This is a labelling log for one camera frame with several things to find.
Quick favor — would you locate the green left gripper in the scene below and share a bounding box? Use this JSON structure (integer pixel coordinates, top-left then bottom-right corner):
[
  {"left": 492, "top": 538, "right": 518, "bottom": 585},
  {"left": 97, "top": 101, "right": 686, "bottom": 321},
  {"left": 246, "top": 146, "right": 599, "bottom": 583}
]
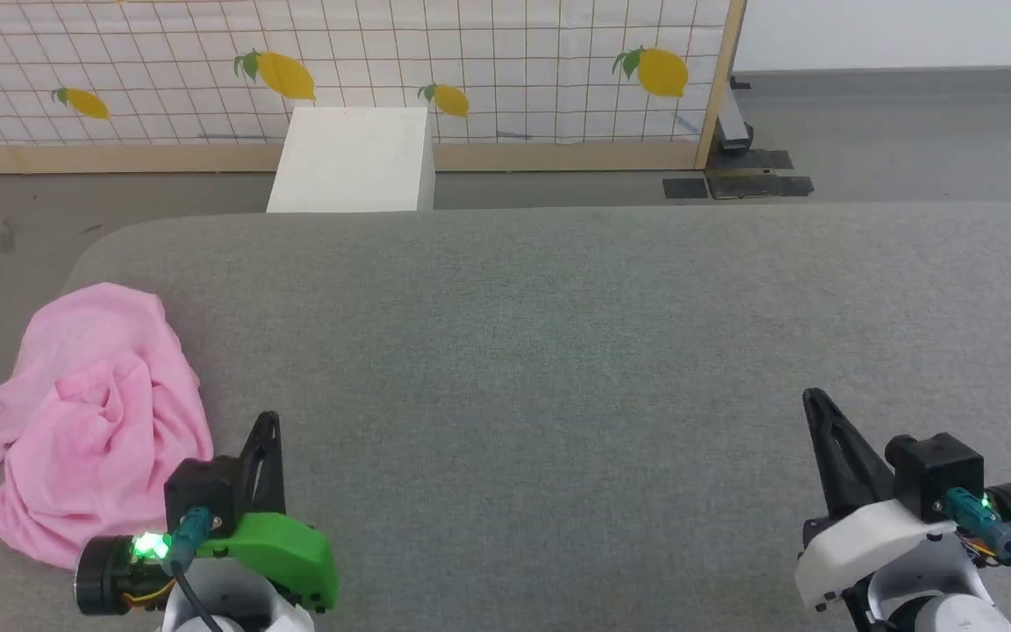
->
[{"left": 198, "top": 411, "right": 340, "bottom": 611}]

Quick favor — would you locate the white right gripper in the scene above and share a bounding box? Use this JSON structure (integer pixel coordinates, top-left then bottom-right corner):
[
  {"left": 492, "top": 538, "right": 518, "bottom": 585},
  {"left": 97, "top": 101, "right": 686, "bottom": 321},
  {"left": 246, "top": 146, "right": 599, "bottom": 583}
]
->
[{"left": 793, "top": 388, "right": 963, "bottom": 611}]

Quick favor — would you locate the pink cloth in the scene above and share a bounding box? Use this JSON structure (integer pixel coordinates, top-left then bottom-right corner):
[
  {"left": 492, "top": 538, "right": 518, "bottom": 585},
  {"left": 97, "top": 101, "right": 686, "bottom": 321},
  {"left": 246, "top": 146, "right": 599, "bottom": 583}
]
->
[{"left": 0, "top": 283, "right": 215, "bottom": 570}]

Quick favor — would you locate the long black floor tape patch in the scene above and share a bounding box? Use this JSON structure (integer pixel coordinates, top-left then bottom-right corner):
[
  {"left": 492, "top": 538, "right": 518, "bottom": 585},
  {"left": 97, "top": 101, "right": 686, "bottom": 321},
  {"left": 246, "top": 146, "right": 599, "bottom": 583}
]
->
[{"left": 707, "top": 176, "right": 814, "bottom": 199}]

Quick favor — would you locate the white box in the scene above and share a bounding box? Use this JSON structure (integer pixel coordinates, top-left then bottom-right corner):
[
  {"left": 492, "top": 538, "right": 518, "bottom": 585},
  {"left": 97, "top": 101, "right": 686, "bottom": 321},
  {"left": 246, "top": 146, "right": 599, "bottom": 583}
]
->
[{"left": 266, "top": 107, "right": 436, "bottom": 213}]

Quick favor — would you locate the dark floor tape patch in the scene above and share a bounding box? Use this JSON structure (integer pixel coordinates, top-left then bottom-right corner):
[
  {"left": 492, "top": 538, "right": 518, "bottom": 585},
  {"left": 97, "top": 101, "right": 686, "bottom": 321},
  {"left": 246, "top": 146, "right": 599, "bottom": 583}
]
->
[{"left": 706, "top": 149, "right": 794, "bottom": 172}]

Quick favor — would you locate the grey metal partition foot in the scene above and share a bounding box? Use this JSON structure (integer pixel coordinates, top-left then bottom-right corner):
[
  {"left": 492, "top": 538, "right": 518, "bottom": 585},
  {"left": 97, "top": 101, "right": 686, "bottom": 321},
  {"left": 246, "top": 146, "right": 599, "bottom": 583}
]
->
[{"left": 716, "top": 77, "right": 754, "bottom": 157}]

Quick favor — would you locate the lemon print partition screen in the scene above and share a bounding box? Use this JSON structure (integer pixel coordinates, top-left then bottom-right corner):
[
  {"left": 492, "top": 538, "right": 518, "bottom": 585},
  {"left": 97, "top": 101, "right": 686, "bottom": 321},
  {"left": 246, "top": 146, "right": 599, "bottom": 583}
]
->
[{"left": 0, "top": 0, "right": 748, "bottom": 174}]

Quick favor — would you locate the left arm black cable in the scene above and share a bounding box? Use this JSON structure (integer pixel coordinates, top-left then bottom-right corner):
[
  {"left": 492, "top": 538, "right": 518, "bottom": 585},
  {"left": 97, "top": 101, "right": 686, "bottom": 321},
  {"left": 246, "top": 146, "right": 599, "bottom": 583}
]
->
[{"left": 163, "top": 507, "right": 226, "bottom": 632}]

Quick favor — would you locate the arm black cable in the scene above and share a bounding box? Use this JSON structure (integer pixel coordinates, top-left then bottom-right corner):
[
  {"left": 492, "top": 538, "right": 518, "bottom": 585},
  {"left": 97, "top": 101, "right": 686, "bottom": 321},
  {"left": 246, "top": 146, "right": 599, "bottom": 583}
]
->
[
  {"left": 163, "top": 507, "right": 226, "bottom": 632},
  {"left": 944, "top": 490, "right": 1011, "bottom": 591}
]

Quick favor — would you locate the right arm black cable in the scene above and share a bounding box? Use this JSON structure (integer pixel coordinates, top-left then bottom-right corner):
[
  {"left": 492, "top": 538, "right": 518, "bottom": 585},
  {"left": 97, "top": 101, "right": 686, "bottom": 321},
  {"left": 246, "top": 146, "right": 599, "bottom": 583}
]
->
[{"left": 944, "top": 490, "right": 1011, "bottom": 591}]

